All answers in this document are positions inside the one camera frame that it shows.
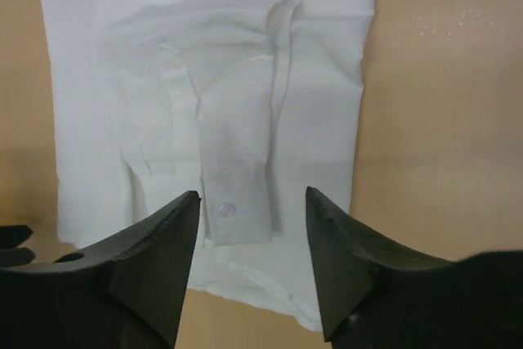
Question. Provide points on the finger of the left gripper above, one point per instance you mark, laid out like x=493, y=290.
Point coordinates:
x=13, y=257
x=13, y=236

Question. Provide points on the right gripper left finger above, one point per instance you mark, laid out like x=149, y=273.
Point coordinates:
x=126, y=291

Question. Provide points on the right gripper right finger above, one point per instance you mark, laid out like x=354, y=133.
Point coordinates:
x=376, y=293

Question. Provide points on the white long sleeve shirt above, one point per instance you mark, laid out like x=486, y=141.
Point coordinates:
x=248, y=102

